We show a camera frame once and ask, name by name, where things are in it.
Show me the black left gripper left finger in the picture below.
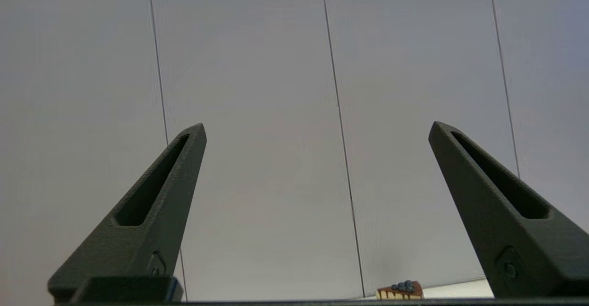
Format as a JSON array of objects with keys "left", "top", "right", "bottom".
[{"left": 47, "top": 123, "right": 208, "bottom": 303}]

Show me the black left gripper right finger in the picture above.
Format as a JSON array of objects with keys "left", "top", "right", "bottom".
[{"left": 428, "top": 121, "right": 589, "bottom": 298}]

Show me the chocolate blueberry cake slice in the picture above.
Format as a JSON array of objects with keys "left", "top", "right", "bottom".
[{"left": 376, "top": 280, "right": 425, "bottom": 300}]

